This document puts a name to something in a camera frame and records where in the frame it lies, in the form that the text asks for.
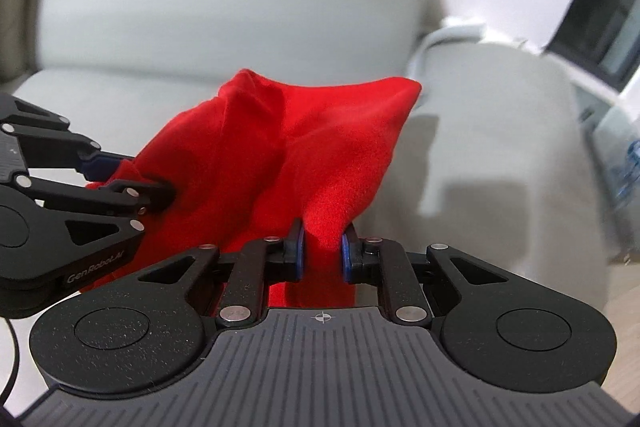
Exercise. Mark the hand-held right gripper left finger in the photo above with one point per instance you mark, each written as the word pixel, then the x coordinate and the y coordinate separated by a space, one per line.
pixel 298 252

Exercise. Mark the glass side table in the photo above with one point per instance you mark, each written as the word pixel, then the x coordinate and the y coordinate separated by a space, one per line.
pixel 600 107

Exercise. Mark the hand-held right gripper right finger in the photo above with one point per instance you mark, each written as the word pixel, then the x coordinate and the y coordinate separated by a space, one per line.
pixel 345 254

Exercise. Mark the grey fabric sofa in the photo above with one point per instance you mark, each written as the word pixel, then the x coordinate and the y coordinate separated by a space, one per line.
pixel 200 7

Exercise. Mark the red sweater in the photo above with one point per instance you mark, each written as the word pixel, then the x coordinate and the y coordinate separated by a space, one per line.
pixel 300 147

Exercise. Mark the clear plastic bottle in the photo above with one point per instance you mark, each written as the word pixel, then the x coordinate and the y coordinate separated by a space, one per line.
pixel 627 172

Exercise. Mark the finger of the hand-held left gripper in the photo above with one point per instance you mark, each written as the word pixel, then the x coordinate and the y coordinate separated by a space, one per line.
pixel 97 167
pixel 130 199

